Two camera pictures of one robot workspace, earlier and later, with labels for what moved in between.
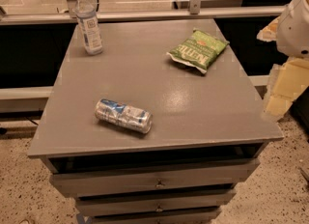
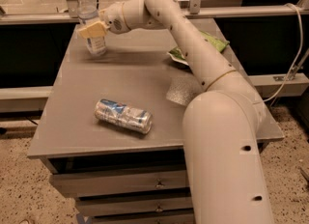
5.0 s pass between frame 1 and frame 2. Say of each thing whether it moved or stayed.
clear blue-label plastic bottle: stayed
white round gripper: moved
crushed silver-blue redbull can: stayed
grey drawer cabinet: stayed
